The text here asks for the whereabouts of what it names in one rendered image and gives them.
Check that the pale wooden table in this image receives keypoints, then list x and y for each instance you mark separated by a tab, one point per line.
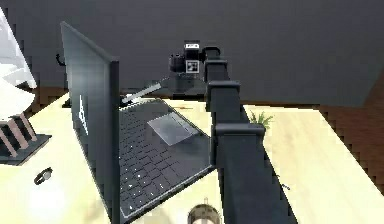
320	173

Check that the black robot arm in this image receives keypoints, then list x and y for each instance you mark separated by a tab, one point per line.
243	160

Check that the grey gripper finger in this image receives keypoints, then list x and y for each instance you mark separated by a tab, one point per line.
141	93

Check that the brown mug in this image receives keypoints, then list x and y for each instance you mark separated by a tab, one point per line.
204	215

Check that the black open laptop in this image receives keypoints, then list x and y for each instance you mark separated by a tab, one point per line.
146	150

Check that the small green house plant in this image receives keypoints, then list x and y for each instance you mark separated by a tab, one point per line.
262	119

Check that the small black wristwatch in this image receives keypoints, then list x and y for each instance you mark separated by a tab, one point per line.
43	176

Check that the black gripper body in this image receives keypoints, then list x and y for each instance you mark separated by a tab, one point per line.
177	63

